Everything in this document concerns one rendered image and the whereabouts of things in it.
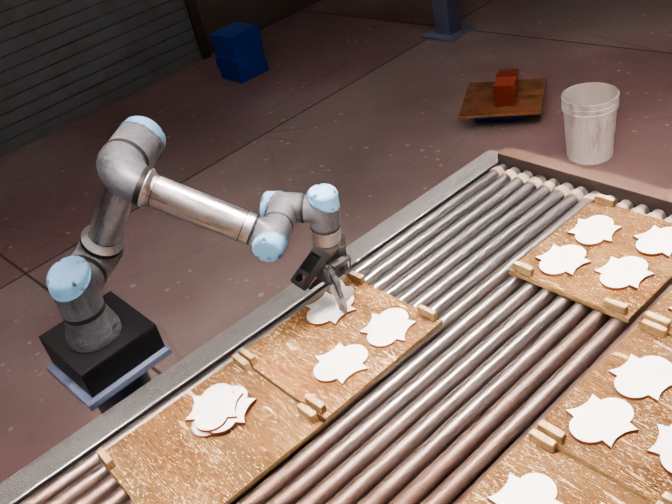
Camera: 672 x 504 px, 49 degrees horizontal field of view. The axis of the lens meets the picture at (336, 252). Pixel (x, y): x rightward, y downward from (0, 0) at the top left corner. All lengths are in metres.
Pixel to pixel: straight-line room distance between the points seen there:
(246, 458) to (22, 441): 1.96
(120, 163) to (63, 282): 0.42
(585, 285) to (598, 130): 2.35
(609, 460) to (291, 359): 0.78
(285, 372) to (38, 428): 1.88
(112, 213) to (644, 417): 1.34
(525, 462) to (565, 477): 0.08
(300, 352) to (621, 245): 0.90
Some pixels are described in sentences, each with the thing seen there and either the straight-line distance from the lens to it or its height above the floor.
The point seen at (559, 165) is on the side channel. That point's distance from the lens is 2.46.
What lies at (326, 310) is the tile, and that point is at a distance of 1.98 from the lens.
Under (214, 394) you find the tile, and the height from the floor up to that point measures 0.96.
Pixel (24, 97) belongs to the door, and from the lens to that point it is 6.48.
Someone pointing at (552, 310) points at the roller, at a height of 0.92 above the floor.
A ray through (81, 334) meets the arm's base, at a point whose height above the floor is 1.02.
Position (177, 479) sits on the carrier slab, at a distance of 1.72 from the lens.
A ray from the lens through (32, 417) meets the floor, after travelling 3.62.
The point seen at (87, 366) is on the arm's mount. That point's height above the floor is 0.96.
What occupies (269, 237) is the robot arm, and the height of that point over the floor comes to 1.29.
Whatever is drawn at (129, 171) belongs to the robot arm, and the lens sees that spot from 1.74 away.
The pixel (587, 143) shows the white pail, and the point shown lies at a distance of 4.29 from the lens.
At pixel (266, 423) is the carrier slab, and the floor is 0.94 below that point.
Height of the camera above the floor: 2.17
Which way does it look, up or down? 34 degrees down
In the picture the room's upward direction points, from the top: 13 degrees counter-clockwise
